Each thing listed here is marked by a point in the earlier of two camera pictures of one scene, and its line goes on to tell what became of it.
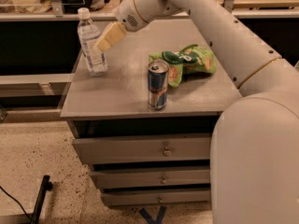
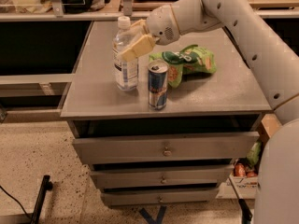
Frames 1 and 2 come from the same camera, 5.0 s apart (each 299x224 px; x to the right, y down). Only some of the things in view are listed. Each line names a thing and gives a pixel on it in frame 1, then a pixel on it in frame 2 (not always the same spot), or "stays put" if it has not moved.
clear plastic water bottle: x=89 y=34 -> x=125 y=72
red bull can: x=158 y=71 stays put
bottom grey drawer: x=151 y=196 stays put
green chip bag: x=192 y=59 stays put
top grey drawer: x=143 y=148 stays put
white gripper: x=128 y=13 -> x=162 y=24
